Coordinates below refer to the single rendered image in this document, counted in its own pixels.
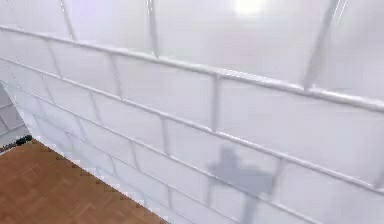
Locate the black handled grey knife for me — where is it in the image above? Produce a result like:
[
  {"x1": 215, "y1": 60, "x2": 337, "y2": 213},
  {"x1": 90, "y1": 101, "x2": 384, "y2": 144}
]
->
[{"x1": 0, "y1": 134, "x2": 34, "y2": 154}]

